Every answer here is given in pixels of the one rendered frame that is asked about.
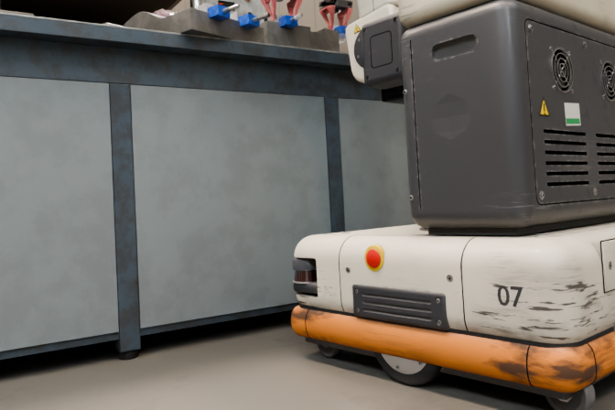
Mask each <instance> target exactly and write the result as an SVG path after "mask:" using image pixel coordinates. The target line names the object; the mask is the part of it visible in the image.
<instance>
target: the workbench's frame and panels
mask: <svg viewBox="0 0 615 410"><path fill-rule="evenodd" d="M409 196H410V191H409V176H408V161H407V145H406V130H405V105H404V104H400V103H391V102H383V101H382V90H381V89H376V88H369V87H367V86H366V85H365V83H362V82H359V81H357V80H356V79H355V78H354V76H353V74H352V71H351V61H350V55H348V54H339V53H332V52H324V51H316V50H308V49H293V48H285V47H278V46H269V45H261V44H254V43H245V42H238V41H230V40H221V39H214V38H199V37H191V36H182V35H175V34H167V33H158V32H151V31H143V30H135V29H127V28H119V27H104V26H96V25H88V24H80V23H72V22H64V21H57V20H48V19H40V18H33V17H24V16H10V15H1V14H0V360H5V359H11V358H16V357H21V356H27V355H32V354H38V353H43V352H49V351H58V350H64V349H69V348H75V347H80V346H85V345H91V344H96V343H102V342H106V341H112V340H115V349H116V350H118V359H119V360H132V359H134V358H137V357H138V350H140V349H141V339H140V336H144V335H149V334H155V333H160V332H165V331H171V330H176V329H186V328H192V327H197V326H202V325H208V324H213V323H219V322H223V321H229V320H235V319H240V318H250V317H255V316H261V315H266V314H272V313H277V312H282V311H288V310H293V309H294V308H295V307H296V306H298V305H299V302H298V301H297V291H295V290H294V288H293V284H294V282H293V280H294V277H295V270H293V267H292V262H293V259H294V258H296V257H295V256H294V255H295V250H296V247H297V245H298V243H299V242H300V241H301V240H303V239H304V238H306V237H308V236H310V235H316V234H325V233H334V232H351V231H359V230H369V229H377V228H386V227H394V226H404V225H412V224H416V223H415V222H414V221H413V219H412V215H411V207H410V199H409Z"/></svg>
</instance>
